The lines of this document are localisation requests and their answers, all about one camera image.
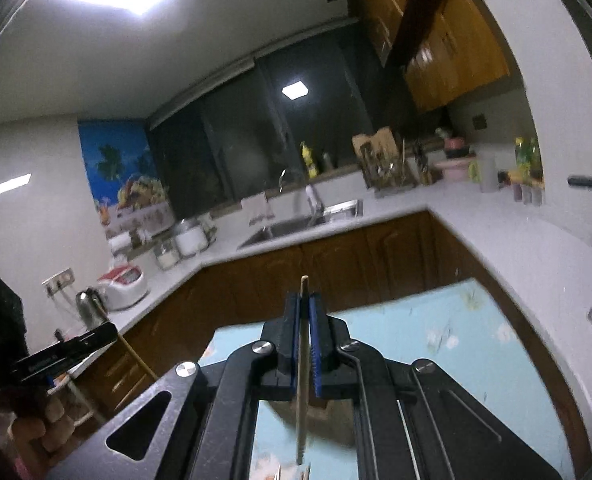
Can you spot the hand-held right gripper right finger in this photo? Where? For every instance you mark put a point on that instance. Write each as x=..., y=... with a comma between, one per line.
x=317, y=340

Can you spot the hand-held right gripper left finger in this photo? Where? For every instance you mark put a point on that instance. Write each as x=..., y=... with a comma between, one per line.
x=290, y=330

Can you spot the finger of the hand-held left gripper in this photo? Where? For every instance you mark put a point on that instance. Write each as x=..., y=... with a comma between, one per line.
x=93, y=337

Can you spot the wooden chopstick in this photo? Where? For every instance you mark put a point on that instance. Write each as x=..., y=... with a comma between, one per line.
x=138, y=357
x=301, y=420

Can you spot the person's left hand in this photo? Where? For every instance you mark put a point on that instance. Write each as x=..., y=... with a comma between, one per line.
x=46, y=422

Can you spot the steel kettle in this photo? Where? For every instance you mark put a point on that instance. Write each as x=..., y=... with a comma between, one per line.
x=88, y=305

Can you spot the red and white rice cooker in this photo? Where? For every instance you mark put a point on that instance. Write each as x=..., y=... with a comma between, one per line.
x=123, y=290

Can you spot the wooden base cabinets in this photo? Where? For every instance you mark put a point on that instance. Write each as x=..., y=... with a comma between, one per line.
x=351, y=270

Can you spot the light blue floral tablecloth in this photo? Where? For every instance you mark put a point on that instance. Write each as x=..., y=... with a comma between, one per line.
x=400, y=330

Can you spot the paper towel roll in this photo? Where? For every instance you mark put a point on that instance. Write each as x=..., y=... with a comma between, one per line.
x=119, y=244

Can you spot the steel kitchen sink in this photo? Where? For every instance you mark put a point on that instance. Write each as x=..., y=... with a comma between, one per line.
x=286, y=230

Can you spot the glass storage jar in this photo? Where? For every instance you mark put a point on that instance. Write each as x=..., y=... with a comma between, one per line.
x=165, y=256

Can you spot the kitchen faucet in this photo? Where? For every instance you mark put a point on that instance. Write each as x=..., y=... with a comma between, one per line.
x=312, y=200

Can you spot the white electric cooker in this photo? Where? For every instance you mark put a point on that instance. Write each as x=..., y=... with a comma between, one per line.
x=191, y=240

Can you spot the yellow dish soap bottle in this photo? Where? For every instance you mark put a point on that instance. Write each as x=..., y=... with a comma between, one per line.
x=310, y=162

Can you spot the small grey bottle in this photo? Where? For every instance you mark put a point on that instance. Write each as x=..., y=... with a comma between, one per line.
x=328, y=161

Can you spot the dark kitchen window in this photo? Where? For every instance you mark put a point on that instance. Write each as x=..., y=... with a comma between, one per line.
x=226, y=150

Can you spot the wooden knife block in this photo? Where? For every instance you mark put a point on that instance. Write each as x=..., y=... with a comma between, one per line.
x=423, y=167

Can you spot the wooden cutting board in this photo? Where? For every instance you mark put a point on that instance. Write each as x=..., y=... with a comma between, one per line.
x=375, y=140

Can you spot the pink basin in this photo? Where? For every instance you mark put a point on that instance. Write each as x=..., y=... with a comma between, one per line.
x=453, y=171

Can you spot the dark red pot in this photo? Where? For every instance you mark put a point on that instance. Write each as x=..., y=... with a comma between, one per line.
x=455, y=147

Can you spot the white plastic pitcher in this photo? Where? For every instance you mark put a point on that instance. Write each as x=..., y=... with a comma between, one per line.
x=486, y=170

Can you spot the row of spice jars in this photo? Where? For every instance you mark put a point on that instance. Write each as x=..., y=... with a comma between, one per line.
x=528, y=192

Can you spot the wall power socket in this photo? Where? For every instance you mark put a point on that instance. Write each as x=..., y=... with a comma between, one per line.
x=58, y=282

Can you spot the tropical fruit wall poster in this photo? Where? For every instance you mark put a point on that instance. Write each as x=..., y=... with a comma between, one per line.
x=111, y=160

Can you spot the dark wall socket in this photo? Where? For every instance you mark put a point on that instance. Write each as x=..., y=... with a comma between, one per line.
x=479, y=122

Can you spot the wooden wall cabinets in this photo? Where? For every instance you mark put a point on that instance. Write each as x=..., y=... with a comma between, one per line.
x=455, y=50

